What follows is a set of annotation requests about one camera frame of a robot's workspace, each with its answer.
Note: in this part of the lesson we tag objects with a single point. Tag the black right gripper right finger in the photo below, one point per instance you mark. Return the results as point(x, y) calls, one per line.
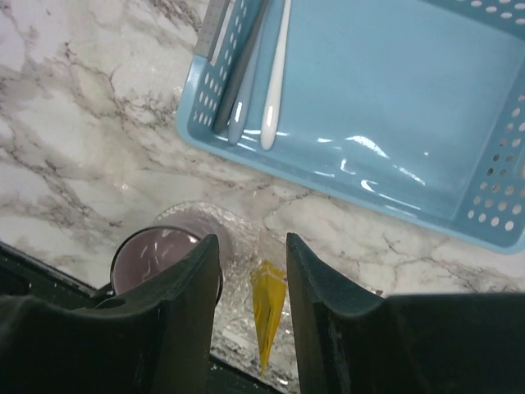
point(350, 340)

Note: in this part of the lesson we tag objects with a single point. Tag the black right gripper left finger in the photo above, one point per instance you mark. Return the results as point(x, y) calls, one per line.
point(115, 328)

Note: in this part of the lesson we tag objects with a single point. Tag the purple grey mug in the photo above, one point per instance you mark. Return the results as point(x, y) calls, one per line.
point(151, 251)

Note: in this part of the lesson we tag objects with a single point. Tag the yellow toothpaste tube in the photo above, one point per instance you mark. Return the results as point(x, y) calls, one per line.
point(268, 284)

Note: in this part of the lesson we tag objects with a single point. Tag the clear textured glass tray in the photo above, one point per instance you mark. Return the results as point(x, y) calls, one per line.
point(243, 247)

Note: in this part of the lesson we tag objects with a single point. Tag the light blue plastic basket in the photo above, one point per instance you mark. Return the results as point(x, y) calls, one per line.
point(414, 109)

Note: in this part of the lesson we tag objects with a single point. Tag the white toothbrush in basket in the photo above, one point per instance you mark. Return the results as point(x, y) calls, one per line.
point(272, 106)

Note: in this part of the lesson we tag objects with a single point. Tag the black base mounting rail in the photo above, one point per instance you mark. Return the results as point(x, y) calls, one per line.
point(61, 287)

